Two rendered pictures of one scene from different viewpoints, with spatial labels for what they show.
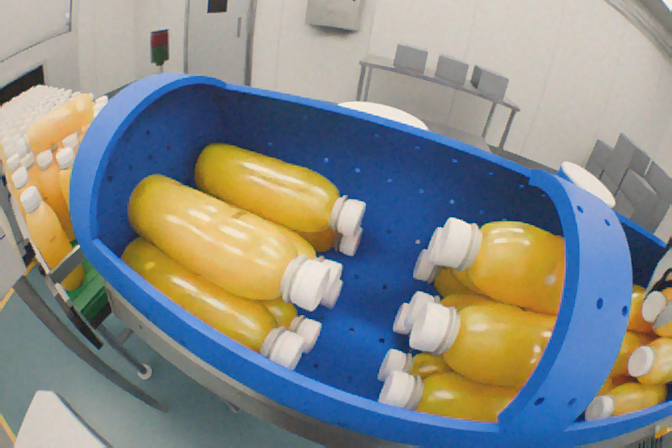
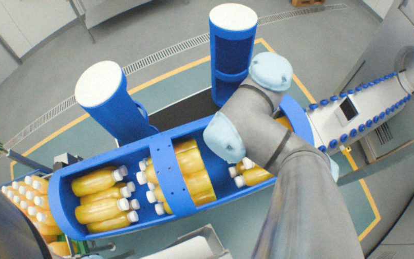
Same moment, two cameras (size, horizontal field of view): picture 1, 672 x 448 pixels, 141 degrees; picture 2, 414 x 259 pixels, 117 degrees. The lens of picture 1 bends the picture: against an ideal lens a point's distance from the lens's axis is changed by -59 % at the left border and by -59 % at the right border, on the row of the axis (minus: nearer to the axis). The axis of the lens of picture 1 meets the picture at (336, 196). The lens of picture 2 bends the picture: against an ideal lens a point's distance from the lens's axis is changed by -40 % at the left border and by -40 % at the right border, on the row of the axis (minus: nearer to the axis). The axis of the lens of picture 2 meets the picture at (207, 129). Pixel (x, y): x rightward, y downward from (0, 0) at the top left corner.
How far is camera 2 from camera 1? 0.52 m
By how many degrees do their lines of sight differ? 35
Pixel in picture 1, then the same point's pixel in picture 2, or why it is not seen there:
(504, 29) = not seen: outside the picture
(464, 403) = not seen: hidden behind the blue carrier
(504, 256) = (152, 180)
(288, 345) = (132, 216)
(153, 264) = (96, 225)
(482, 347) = (162, 198)
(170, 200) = (87, 214)
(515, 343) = not seen: hidden behind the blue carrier
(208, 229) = (100, 213)
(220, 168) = (81, 191)
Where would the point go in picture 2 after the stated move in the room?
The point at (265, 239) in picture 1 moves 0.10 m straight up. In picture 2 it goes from (110, 206) to (94, 203)
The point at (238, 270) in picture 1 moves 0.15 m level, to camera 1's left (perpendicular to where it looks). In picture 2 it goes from (112, 215) to (81, 233)
